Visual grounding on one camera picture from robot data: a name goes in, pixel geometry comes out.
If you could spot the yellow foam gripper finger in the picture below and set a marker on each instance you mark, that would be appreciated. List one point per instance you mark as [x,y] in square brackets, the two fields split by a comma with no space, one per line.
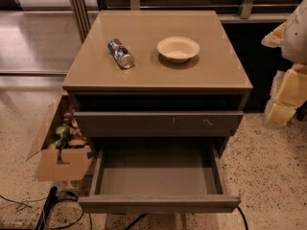
[288,94]
[274,38]

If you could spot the grey drawer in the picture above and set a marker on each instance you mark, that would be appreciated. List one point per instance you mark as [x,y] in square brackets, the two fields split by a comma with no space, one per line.
[159,124]
[158,176]

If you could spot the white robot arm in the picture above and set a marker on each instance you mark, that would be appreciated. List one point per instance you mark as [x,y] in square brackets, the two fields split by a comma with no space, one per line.
[294,41]

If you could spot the grey top drawer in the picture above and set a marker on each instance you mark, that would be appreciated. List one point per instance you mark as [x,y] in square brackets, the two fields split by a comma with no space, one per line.
[159,124]

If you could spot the grey drawer cabinet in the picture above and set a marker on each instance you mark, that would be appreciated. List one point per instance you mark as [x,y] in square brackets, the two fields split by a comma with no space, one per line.
[213,80]

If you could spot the white paper bowl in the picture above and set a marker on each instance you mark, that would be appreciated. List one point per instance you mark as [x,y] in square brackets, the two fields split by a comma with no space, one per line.
[177,49]

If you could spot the blue silver soda can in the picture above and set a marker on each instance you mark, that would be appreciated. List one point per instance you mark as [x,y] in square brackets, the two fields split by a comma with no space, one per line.
[120,53]

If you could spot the toy items in box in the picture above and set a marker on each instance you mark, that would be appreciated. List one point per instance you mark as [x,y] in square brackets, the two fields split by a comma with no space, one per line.
[69,135]

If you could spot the open cardboard box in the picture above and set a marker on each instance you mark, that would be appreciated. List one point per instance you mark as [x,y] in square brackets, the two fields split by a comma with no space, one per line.
[58,164]

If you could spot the black power strip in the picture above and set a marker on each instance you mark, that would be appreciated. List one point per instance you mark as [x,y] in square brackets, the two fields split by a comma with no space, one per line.
[50,202]

